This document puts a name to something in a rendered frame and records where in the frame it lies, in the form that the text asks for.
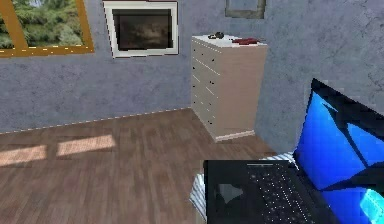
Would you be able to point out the black laptop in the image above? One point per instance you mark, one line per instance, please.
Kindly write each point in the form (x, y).
(266, 190)

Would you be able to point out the beige chest of drawers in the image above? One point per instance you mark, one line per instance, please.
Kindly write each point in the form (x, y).
(230, 90)

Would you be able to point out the small black object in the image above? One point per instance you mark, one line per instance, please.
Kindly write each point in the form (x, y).
(217, 35)

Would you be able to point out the white striped cloth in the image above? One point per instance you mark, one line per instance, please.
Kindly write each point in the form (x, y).
(198, 195)

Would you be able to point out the dark red object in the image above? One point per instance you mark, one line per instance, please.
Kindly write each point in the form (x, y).
(246, 41)

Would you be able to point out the white framed dark picture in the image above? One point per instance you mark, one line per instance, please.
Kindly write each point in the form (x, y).
(143, 28)

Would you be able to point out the grey framed picture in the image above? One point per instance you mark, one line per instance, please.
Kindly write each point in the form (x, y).
(245, 8)

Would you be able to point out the wooden framed window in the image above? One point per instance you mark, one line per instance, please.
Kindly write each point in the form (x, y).
(43, 26)

